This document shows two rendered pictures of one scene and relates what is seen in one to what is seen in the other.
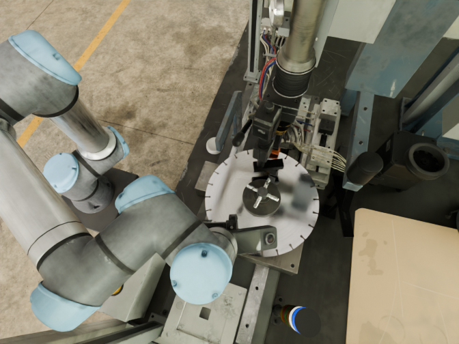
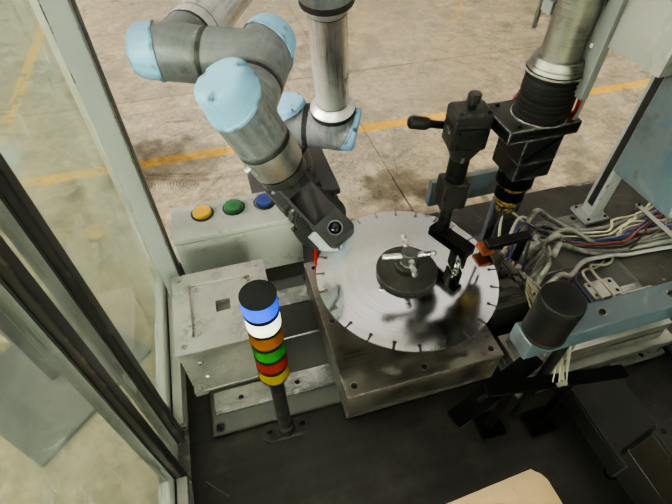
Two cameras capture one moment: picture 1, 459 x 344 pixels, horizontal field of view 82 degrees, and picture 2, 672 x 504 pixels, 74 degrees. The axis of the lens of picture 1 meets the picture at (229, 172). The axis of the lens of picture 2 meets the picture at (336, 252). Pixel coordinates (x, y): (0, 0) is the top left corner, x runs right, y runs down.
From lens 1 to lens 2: 0.46 m
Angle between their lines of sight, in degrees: 32
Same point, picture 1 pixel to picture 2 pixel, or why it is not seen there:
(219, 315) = (229, 320)
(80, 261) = (183, 23)
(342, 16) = (632, 15)
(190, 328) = (197, 299)
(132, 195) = (260, 17)
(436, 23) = not seen: outside the picture
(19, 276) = not seen: hidden behind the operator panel
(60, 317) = (135, 37)
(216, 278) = (225, 83)
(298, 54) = (548, 46)
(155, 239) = (234, 53)
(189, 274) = (216, 71)
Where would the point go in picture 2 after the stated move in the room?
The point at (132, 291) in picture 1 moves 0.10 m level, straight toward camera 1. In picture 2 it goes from (206, 230) to (224, 259)
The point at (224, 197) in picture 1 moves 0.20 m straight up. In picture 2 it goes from (371, 236) to (378, 150)
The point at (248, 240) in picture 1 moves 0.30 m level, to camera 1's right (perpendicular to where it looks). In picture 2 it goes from (313, 201) to (485, 348)
